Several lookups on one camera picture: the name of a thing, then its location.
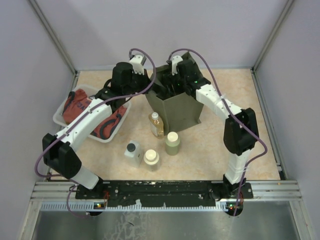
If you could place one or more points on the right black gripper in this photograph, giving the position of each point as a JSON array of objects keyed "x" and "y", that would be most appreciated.
[{"x": 169, "y": 79}]

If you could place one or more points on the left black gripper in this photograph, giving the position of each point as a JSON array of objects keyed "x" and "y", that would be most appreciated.
[{"x": 145, "y": 79}]

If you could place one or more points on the green canvas bag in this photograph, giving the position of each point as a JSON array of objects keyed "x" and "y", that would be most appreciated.
[{"x": 178, "y": 112}]

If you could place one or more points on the amber liquid clear bottle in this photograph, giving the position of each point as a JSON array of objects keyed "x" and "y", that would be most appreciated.
[{"x": 156, "y": 125}]

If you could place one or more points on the green bottle white cap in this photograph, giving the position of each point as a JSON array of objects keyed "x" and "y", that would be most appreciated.
[{"x": 172, "y": 143}]

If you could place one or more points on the clear bottle black cap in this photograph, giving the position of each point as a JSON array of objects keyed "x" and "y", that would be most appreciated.
[{"x": 134, "y": 154}]

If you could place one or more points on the beige bottle white cap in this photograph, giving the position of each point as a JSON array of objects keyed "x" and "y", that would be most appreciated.
[{"x": 152, "y": 159}]

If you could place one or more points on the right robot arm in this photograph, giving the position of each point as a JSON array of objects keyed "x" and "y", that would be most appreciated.
[{"x": 239, "y": 123}]

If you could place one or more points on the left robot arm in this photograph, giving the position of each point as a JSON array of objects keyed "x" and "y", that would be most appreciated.
[{"x": 59, "y": 150}]

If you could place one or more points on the white plastic bin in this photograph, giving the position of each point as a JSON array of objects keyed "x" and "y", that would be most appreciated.
[{"x": 90, "y": 91}]

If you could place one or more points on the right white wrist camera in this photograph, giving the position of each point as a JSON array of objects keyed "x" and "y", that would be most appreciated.
[{"x": 174, "y": 64}]

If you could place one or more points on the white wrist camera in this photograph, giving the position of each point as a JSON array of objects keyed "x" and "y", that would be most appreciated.
[
  {"x": 137, "y": 62},
  {"x": 174, "y": 64}
]

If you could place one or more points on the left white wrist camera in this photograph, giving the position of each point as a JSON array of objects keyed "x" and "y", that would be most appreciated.
[{"x": 137, "y": 62}]

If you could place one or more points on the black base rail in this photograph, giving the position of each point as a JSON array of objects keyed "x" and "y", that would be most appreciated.
[{"x": 159, "y": 193}]

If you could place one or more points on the white toothed cable duct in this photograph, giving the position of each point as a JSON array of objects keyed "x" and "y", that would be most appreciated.
[{"x": 97, "y": 206}]

